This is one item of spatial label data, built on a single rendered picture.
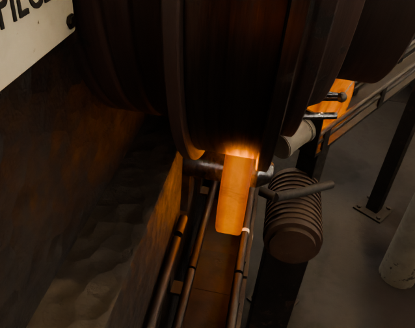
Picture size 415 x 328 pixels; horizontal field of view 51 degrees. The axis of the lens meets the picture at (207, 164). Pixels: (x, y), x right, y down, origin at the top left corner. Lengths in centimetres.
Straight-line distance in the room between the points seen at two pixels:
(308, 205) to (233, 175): 51
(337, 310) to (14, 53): 137
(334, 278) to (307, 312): 18
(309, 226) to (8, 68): 79
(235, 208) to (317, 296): 104
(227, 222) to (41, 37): 34
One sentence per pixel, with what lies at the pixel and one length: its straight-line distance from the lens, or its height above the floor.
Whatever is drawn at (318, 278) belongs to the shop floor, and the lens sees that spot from 157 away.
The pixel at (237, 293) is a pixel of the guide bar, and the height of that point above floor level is 71.
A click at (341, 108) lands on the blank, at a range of 105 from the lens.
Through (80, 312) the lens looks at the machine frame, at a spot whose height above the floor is 87.
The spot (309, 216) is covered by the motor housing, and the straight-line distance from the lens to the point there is 97.
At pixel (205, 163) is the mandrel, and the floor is 83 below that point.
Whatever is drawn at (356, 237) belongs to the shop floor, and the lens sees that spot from 176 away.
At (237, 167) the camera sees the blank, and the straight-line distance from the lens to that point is 50.
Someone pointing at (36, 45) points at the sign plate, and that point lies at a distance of 25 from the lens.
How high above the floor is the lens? 116
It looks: 37 degrees down
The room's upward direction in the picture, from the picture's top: 6 degrees clockwise
